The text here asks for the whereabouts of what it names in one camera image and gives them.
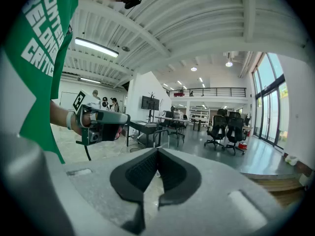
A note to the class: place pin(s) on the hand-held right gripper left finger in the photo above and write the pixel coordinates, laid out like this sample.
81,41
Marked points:
130,181

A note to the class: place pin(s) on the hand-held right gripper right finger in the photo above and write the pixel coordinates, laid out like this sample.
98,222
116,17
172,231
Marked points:
182,181

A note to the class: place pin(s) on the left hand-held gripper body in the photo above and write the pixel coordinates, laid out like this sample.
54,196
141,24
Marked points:
108,122

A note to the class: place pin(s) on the person's left forearm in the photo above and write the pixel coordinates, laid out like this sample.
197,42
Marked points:
59,114

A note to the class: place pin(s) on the person's left hand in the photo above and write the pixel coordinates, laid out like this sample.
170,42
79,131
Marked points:
86,120

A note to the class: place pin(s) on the black desk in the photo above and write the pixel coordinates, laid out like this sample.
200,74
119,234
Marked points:
142,126

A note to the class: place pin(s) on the white wristband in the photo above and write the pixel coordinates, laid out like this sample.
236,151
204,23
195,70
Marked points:
69,119

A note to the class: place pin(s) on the long ceiling tube light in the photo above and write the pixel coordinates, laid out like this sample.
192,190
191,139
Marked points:
96,47
89,80

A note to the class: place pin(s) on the black screen on stand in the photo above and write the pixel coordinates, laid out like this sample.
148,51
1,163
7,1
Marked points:
150,102

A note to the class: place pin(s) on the black mesh office chair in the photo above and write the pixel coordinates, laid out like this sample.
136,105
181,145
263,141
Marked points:
235,129
217,126

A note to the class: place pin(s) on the person's green printed t-shirt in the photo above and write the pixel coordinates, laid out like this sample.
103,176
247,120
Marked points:
44,95

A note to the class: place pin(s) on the white shelf rack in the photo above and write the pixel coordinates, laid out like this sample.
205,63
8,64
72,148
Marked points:
199,113

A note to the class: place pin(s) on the red box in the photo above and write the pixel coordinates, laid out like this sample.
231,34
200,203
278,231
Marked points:
242,146

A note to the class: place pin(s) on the red sofa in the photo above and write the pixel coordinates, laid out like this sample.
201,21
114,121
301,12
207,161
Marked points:
179,94

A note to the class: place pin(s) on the wooden slatted step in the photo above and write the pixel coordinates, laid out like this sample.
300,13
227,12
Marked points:
273,185

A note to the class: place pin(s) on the black mezzanine railing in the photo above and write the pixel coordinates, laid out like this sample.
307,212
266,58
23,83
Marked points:
211,92

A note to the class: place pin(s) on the white plastic bag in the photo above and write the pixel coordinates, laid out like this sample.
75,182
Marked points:
291,160

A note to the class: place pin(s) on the glass doors black frame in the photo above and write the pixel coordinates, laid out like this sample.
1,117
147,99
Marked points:
269,107

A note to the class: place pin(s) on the black head camera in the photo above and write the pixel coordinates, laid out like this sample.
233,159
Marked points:
133,1

